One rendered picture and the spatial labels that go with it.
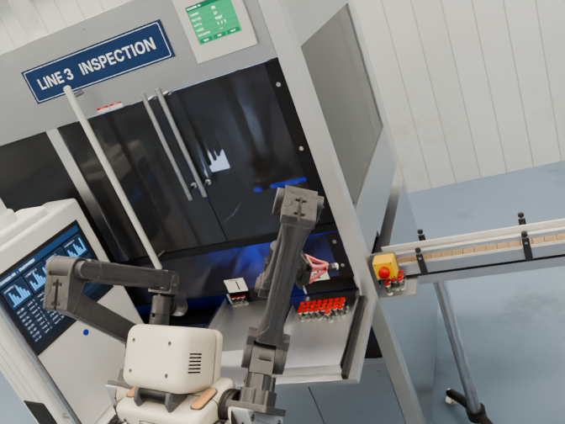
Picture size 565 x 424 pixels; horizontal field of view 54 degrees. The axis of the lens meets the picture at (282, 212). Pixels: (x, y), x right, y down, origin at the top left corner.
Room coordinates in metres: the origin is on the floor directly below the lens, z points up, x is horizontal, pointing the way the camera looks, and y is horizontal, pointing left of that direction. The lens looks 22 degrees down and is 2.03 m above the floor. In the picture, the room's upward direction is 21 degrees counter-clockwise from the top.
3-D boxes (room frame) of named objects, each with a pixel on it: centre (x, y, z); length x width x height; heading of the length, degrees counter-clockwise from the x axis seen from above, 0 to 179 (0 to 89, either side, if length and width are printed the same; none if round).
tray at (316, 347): (1.60, 0.05, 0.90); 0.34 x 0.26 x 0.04; 154
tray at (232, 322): (1.84, 0.31, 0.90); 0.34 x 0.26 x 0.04; 155
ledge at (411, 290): (1.73, -0.30, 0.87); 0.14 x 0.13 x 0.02; 155
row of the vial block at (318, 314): (1.70, 0.00, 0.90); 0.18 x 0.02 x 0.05; 64
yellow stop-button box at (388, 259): (1.70, -0.27, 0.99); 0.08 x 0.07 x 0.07; 155
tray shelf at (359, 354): (1.71, 0.19, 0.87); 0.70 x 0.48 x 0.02; 65
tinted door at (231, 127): (1.83, 0.03, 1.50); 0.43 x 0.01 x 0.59; 65
